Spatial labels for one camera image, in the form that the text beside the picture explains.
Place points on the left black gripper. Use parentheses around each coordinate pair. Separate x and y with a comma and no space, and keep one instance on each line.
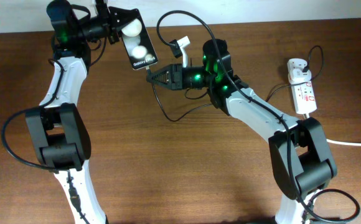
(116,14)

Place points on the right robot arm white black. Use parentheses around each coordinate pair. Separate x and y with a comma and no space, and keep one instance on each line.
(301,159)

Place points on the white power strip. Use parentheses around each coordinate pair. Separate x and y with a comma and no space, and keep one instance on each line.
(303,93)

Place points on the black smartphone with lit screen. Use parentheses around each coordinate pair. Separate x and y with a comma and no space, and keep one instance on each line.
(137,42)

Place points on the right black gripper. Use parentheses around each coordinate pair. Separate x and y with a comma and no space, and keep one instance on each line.
(175,79)

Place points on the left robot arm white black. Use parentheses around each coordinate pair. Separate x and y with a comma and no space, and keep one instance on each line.
(59,136)

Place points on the white wall charger adapter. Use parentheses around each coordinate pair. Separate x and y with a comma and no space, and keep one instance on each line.
(297,76)

